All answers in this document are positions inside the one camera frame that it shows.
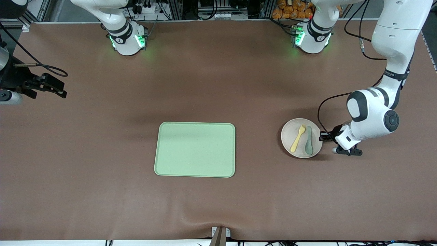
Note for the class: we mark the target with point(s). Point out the brown table mat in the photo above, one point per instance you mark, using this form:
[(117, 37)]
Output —
[(102, 205)]

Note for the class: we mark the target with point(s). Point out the orange snack packet pile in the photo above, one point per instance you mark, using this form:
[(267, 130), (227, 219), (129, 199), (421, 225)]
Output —
[(286, 12)]

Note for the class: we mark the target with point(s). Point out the light green rectangular tray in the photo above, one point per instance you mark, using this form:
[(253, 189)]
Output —
[(191, 150)]

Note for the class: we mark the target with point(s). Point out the aluminium frame post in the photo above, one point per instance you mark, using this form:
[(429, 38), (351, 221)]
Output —
[(175, 10), (269, 8)]

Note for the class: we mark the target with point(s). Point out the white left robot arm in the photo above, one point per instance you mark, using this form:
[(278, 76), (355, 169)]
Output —
[(392, 34)]

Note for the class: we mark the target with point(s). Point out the white power strip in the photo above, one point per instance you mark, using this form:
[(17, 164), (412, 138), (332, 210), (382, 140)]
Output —
[(152, 9)]

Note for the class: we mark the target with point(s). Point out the yellow plastic fork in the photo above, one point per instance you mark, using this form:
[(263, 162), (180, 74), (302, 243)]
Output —
[(297, 138)]

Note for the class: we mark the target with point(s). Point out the white connector block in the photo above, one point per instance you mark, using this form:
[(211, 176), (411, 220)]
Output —
[(223, 15)]

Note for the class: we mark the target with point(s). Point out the grey-green plastic spoon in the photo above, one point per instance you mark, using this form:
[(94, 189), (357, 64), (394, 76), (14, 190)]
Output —
[(309, 148)]

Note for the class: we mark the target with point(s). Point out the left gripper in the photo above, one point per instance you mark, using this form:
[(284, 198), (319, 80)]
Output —
[(335, 132)]

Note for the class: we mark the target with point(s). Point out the beige round plate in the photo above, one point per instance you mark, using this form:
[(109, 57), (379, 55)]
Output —
[(288, 135)]

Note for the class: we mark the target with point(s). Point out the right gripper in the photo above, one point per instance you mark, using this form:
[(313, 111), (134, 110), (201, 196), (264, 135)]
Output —
[(13, 79)]

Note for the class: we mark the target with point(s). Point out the grey edge clamp bracket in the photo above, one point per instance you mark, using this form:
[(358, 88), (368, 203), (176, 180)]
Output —
[(221, 232)]

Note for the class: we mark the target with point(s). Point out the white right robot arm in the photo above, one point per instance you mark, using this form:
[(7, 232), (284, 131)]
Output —
[(123, 30)]

